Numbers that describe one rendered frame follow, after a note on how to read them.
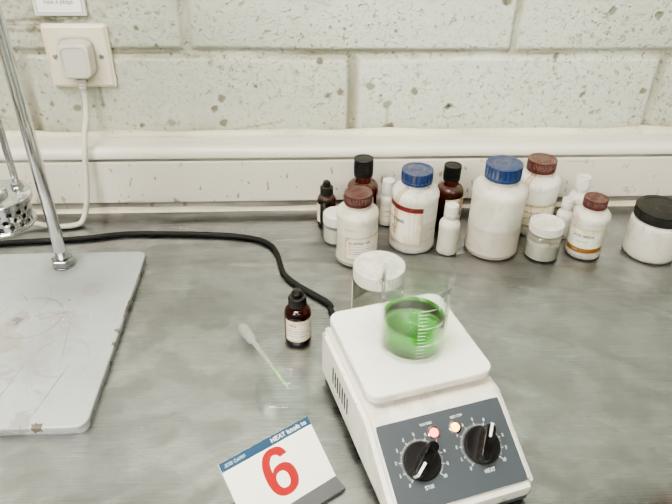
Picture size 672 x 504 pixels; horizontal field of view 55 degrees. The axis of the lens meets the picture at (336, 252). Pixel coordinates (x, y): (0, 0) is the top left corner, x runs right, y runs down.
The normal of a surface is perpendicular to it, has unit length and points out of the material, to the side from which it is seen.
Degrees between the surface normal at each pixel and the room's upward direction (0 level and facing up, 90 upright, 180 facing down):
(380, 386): 0
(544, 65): 90
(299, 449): 40
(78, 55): 90
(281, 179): 90
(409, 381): 0
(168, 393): 0
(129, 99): 90
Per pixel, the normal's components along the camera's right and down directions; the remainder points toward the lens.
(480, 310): 0.01, -0.83
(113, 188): 0.05, 0.56
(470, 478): 0.17, -0.45
